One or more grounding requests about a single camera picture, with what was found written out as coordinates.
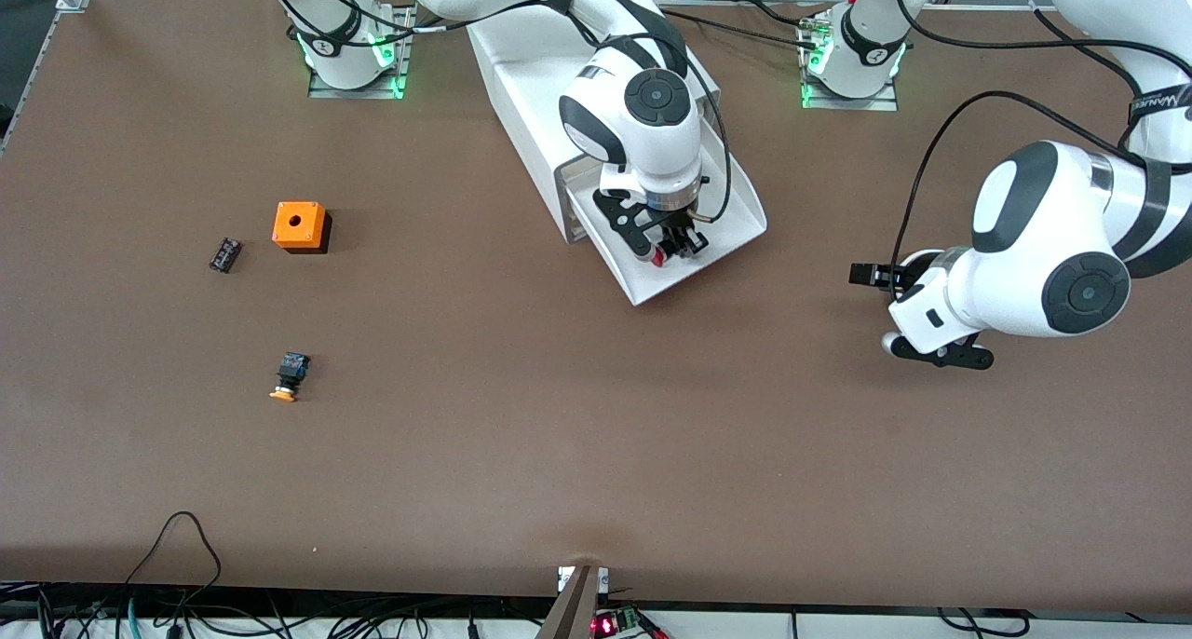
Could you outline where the yellow push button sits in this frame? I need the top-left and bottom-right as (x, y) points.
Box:
(268, 351), (313, 403)

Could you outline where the orange box with hole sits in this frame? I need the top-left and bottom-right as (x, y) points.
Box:
(271, 201), (332, 255)

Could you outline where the green circuit board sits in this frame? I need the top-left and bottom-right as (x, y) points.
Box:
(591, 606), (668, 639)

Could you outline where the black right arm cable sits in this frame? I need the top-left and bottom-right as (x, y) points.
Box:
(264, 0), (734, 226)

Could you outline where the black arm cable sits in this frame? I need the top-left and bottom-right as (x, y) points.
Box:
(264, 0), (734, 226)
(889, 0), (1192, 301)

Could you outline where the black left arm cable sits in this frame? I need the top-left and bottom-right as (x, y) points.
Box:
(889, 0), (1192, 301)

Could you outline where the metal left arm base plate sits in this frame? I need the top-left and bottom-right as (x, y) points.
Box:
(799, 6), (901, 112)

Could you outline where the thin black cable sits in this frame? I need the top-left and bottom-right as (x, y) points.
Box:
(663, 6), (826, 49)

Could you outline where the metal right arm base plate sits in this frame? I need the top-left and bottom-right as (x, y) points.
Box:
(307, 0), (415, 101)

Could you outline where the brown camera stand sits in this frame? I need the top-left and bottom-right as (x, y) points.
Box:
(534, 564), (603, 639)

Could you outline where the black looped cable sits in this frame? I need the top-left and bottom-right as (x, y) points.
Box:
(121, 510), (224, 614)

